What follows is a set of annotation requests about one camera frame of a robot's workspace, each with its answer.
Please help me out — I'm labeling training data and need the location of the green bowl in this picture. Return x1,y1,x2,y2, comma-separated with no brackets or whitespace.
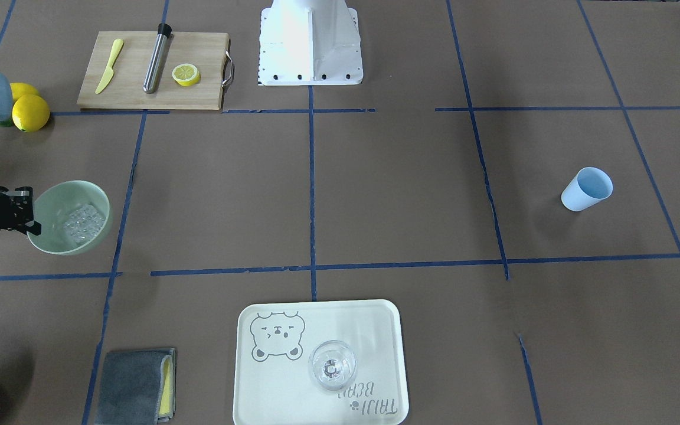
27,180,114,256

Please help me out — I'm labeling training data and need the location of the light blue plastic cup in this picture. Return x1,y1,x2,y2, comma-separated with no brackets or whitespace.
561,167,614,212

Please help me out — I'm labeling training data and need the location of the yellow lemon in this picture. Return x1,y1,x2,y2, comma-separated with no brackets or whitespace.
10,81,40,104
12,94,51,132

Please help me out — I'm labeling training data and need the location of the wooden cutting board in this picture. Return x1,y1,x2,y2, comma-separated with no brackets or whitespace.
77,31,236,111

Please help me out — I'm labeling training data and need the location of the yellow plastic knife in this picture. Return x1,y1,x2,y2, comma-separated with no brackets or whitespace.
94,38,124,94

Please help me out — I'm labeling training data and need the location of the grey folded cloth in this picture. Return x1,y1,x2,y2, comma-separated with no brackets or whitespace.
94,347,177,424

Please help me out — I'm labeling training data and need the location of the lemon half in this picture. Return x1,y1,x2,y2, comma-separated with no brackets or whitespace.
172,64,201,87

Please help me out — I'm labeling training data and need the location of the cream bear tray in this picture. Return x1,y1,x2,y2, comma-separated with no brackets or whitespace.
233,299,410,424

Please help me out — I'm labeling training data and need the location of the clear wine glass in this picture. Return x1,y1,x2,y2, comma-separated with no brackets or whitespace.
309,341,357,391

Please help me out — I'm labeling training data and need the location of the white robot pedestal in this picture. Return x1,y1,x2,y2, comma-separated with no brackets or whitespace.
257,1,364,86

